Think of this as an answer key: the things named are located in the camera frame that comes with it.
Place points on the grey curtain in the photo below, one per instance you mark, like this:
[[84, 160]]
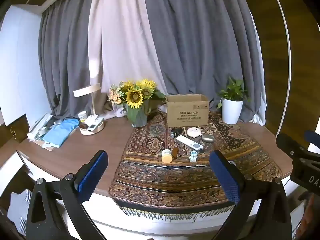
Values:
[[200, 42], [65, 55]]

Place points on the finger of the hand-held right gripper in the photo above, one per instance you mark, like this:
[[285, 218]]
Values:
[[313, 137], [291, 146]]

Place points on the sunflower bouquet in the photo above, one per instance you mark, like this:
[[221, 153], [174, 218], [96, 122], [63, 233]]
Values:
[[135, 96]]

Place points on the white paper cup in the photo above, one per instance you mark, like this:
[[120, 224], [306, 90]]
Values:
[[82, 117]]

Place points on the small yellow-lidded jar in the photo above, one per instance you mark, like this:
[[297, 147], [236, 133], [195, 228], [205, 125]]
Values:
[[167, 156]]

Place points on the white remote control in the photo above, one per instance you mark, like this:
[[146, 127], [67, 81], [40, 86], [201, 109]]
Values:
[[188, 142]]

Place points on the stack of white papers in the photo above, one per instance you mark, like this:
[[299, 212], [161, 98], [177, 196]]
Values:
[[40, 127]]

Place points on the patterned table runner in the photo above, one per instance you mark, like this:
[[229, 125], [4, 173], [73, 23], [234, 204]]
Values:
[[175, 180]]

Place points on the white plant pot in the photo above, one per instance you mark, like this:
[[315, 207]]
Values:
[[232, 112]]

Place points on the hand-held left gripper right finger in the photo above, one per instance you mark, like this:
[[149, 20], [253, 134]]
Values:
[[225, 177]]

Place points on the white cabinet door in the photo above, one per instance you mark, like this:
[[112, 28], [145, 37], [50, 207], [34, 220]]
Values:
[[17, 62]]

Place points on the small robot figurine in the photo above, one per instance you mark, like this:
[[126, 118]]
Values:
[[193, 156]]

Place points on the pale curtain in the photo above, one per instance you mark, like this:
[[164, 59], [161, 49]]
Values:
[[120, 42]]

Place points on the small white remote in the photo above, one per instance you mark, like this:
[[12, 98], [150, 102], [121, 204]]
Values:
[[95, 123]]

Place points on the white striped cloth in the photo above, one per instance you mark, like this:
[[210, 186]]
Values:
[[20, 205]]

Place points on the green potted plant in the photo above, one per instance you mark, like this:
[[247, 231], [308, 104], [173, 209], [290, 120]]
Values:
[[233, 92]]

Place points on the blue cloth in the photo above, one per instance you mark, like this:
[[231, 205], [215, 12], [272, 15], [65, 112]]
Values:
[[61, 131]]

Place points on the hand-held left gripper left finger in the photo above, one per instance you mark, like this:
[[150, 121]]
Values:
[[91, 173]]

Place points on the small brown object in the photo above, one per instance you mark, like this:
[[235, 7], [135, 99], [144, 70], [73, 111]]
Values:
[[175, 153]]

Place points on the cardboard box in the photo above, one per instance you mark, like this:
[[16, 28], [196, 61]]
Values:
[[187, 112]]

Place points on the white desk lamp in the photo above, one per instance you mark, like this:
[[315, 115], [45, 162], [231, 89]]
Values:
[[87, 90]]

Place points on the grey flower vase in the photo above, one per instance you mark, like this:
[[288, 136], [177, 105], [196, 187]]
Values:
[[140, 120]]

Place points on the silver egg-shaped object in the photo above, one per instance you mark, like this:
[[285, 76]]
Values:
[[207, 138]]

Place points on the small black adapter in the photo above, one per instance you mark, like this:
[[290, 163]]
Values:
[[176, 132]]

